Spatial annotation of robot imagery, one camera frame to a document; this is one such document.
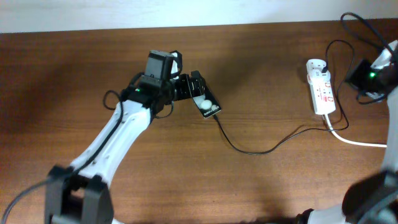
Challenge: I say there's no black smartphone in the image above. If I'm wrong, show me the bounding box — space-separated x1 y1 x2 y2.
193 87 222 119

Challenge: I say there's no black usb charging cable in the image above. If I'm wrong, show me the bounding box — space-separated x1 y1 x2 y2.
213 39 356 155

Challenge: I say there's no white power strip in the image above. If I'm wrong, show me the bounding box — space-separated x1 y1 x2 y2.
307 70 336 115

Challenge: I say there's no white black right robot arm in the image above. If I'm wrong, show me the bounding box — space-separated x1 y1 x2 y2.
296 41 397 224

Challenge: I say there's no white power strip cord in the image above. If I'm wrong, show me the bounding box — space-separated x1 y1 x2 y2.
322 113 388 149

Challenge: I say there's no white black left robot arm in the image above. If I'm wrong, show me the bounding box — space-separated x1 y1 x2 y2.
44 50 206 223

